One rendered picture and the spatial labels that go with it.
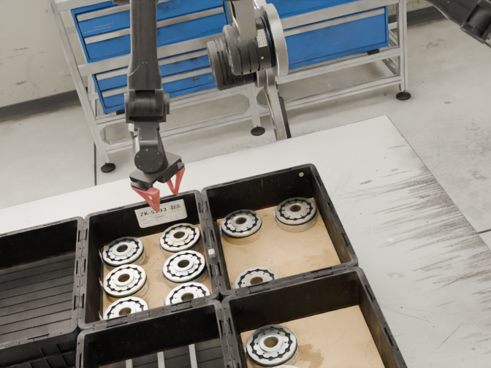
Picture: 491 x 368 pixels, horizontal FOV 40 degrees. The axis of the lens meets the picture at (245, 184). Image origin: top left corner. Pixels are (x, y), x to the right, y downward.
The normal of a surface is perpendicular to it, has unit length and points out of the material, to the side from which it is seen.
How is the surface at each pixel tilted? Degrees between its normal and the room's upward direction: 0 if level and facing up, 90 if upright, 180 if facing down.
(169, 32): 90
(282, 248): 0
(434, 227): 0
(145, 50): 85
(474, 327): 0
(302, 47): 90
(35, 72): 90
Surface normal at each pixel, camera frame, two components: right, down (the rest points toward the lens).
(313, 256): -0.16, -0.80
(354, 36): 0.19, 0.55
